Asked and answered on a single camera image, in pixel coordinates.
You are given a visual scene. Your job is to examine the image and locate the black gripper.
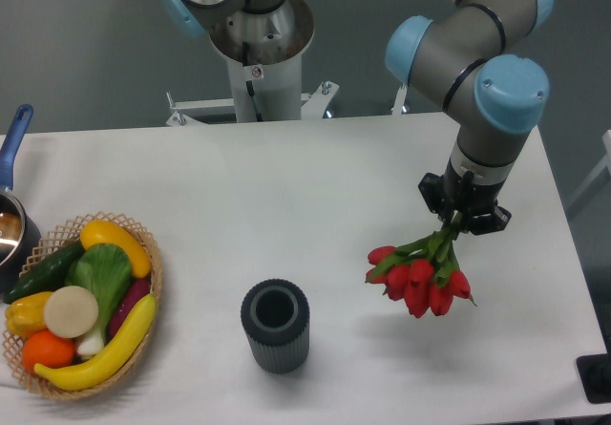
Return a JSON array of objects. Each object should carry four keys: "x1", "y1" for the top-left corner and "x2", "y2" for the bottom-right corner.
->
[{"x1": 418, "y1": 165, "x2": 512, "y2": 235}]

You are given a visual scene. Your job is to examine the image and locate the red tulip bouquet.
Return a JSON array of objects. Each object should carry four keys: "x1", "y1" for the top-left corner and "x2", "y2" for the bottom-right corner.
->
[{"x1": 365, "y1": 213, "x2": 474, "y2": 319}]

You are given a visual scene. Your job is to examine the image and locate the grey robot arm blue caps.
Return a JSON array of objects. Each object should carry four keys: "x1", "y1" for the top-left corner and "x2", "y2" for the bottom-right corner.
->
[{"x1": 160, "y1": 0, "x2": 554, "y2": 235}]

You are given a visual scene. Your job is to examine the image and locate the dark grey ribbed vase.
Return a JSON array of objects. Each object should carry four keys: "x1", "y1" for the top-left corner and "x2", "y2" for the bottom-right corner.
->
[{"x1": 240, "y1": 278, "x2": 310, "y2": 374}]

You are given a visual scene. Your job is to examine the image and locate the black device at table edge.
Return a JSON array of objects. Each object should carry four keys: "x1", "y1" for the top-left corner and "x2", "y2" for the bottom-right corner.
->
[{"x1": 576, "y1": 353, "x2": 610, "y2": 404}]

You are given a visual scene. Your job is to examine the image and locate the purple eggplant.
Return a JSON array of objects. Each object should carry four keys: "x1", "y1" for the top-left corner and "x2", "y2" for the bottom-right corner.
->
[{"x1": 107, "y1": 278, "x2": 150, "y2": 340}]

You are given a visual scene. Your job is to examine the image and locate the green bok choy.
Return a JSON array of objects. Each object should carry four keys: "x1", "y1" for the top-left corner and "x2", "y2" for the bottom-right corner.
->
[{"x1": 64, "y1": 244, "x2": 132, "y2": 360}]

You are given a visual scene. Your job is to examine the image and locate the yellow squash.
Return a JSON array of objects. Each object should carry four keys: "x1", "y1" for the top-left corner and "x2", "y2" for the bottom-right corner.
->
[{"x1": 80, "y1": 220, "x2": 152, "y2": 279}]

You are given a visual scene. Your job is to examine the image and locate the beige round disc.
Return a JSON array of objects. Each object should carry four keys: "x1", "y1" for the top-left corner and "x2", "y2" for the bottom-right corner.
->
[{"x1": 43, "y1": 286, "x2": 98, "y2": 339}]

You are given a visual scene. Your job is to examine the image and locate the green cucumber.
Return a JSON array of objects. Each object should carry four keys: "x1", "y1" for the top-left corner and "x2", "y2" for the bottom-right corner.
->
[{"x1": 4, "y1": 241, "x2": 85, "y2": 304}]

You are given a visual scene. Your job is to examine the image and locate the yellow banana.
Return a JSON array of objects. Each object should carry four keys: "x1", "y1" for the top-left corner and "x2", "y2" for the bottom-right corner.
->
[{"x1": 34, "y1": 293, "x2": 157, "y2": 392}]

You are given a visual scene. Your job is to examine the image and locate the orange fruit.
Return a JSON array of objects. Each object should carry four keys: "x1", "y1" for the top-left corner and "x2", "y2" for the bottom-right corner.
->
[{"x1": 21, "y1": 329, "x2": 75, "y2": 374}]

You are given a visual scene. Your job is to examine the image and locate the yellow bell pepper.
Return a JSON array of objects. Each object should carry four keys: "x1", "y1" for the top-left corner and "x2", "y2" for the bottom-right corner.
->
[{"x1": 5, "y1": 291, "x2": 53, "y2": 339}]

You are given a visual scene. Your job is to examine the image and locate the white frame at right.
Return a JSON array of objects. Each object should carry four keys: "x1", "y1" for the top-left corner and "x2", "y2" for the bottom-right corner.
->
[{"x1": 565, "y1": 130, "x2": 610, "y2": 219}]

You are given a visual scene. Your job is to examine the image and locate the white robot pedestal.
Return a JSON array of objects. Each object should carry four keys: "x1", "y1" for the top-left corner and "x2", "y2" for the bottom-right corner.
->
[{"x1": 165, "y1": 0, "x2": 340, "y2": 126}]

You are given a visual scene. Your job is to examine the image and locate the blue handled saucepan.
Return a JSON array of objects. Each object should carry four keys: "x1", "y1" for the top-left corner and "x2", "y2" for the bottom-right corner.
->
[{"x1": 1, "y1": 104, "x2": 41, "y2": 293}]

